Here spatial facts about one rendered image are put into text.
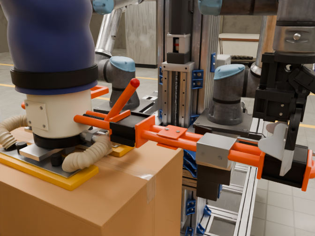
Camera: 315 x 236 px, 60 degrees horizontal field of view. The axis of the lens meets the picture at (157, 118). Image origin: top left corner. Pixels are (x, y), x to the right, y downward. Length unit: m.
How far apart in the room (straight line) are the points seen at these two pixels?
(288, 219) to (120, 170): 1.85
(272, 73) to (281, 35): 0.06
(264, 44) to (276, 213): 1.65
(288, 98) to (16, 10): 0.60
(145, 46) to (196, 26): 6.47
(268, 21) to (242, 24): 9.64
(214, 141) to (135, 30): 7.31
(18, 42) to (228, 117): 0.79
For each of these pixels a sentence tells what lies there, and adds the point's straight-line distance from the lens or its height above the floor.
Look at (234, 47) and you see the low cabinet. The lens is 8.60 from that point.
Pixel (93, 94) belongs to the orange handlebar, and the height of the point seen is 1.20.
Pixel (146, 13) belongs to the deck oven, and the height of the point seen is 1.45.
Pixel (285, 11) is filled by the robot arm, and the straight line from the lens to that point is 0.50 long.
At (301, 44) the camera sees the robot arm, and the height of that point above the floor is 1.42.
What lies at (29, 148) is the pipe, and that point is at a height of 1.12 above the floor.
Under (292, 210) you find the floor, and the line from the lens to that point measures 2.52.
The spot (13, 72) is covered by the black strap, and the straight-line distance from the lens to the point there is 0.77.
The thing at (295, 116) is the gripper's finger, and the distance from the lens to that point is 0.50.
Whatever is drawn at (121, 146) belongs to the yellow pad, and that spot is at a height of 1.09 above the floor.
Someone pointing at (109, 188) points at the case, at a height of 1.07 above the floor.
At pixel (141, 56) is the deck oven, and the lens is 7.83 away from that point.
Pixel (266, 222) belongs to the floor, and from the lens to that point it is 2.34.
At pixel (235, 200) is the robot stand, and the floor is 0.21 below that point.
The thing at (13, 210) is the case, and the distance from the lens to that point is 0.82.
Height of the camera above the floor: 1.47
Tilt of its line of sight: 21 degrees down
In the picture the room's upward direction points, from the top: straight up
